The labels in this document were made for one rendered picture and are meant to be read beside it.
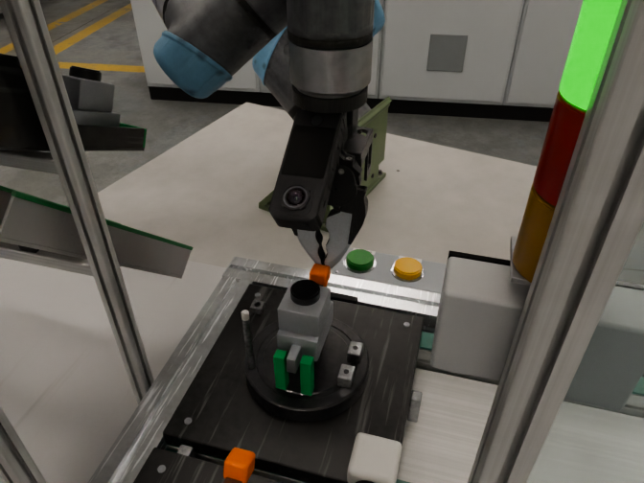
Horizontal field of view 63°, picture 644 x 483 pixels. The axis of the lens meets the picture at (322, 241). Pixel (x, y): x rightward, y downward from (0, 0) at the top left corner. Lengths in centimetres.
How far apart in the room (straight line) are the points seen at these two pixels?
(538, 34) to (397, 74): 85
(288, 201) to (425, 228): 61
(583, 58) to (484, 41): 327
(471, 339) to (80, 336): 66
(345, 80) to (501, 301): 24
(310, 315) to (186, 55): 28
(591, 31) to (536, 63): 336
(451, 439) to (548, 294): 39
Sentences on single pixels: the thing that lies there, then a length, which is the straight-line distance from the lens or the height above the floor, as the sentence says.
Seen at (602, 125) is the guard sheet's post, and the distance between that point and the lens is 24.
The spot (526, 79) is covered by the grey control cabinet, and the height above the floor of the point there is 28.
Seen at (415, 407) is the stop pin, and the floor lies 95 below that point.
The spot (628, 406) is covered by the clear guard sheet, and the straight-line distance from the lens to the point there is 36.
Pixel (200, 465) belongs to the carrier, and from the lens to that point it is 57.
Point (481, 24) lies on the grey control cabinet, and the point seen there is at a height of 60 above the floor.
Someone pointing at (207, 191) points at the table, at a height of 86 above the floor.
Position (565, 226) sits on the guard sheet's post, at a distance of 26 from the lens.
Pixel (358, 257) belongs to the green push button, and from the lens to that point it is 77.
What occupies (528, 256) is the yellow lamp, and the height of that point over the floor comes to 128.
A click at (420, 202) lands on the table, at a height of 86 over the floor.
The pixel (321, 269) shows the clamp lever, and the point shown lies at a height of 108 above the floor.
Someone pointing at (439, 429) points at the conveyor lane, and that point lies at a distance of 66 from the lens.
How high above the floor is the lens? 145
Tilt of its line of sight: 37 degrees down
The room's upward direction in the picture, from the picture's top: straight up
